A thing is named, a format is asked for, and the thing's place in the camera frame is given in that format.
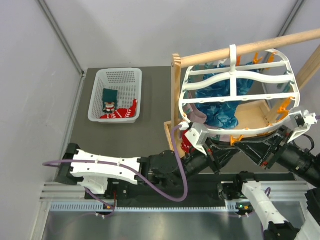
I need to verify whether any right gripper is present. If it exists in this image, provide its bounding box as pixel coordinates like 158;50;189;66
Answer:
233;122;320;184

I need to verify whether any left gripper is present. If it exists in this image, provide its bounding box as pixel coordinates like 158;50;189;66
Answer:
172;138;240;188

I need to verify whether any red patterned sock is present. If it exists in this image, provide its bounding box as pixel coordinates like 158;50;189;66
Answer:
180;130;192;154
100;99;138;119

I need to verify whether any white clip hanger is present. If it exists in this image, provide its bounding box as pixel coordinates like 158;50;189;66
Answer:
178;45;300;142

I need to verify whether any green reindeer sock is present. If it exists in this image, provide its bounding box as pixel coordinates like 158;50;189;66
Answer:
102;88;118;114

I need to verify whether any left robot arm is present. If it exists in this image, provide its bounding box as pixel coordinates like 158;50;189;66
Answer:
55;143;239;199

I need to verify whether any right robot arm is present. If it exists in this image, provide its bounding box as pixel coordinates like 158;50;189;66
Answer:
233;126;320;240

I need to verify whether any wooden rack stand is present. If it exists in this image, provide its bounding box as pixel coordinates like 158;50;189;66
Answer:
164;29;320;150

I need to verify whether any blue patterned cloth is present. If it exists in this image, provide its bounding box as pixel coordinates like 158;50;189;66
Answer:
195;78;254;129

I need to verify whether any mauve cloth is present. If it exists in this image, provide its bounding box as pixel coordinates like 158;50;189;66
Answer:
183;103;230;143

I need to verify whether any white plastic basket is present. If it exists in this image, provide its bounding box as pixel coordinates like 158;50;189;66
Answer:
88;67;142;124

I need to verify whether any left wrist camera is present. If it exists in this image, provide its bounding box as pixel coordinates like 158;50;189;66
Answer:
178;121;209;155

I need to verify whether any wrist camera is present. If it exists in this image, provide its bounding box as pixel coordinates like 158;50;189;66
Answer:
178;121;209;155
288;106;318;143

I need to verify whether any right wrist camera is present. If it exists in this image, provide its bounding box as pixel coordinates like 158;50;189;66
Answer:
288;106;318;143

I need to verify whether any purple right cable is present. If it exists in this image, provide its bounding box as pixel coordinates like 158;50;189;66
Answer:
246;186;273;240

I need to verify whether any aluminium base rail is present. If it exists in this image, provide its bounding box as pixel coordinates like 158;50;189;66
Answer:
39;181;311;213

